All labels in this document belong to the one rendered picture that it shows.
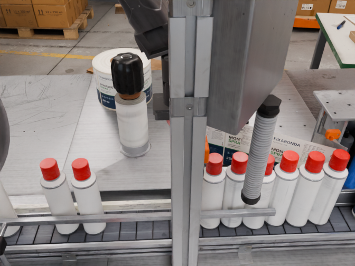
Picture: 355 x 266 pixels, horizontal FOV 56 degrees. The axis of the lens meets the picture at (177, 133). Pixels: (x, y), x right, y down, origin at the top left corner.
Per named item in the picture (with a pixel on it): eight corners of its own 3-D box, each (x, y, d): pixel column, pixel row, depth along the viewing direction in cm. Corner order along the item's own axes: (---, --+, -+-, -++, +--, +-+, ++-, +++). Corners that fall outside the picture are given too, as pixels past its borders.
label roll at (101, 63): (88, 106, 119) (81, 69, 110) (112, 79, 134) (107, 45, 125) (141, 115, 115) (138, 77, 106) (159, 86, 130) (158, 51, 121)
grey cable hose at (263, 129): (257, 190, 62) (278, 93, 49) (261, 206, 59) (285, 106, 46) (238, 191, 62) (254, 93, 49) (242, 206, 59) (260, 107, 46)
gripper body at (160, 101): (153, 100, 74) (151, 70, 70) (199, 98, 74) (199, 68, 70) (152, 117, 69) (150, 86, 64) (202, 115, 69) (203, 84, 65)
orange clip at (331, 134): (336, 136, 75) (339, 128, 74) (340, 141, 73) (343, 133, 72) (324, 136, 75) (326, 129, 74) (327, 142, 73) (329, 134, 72)
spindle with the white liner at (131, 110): (150, 138, 105) (144, 48, 87) (149, 157, 98) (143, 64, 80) (121, 138, 105) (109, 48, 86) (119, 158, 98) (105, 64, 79)
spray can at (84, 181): (107, 217, 81) (94, 153, 68) (105, 235, 77) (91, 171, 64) (85, 217, 81) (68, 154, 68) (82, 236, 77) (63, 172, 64)
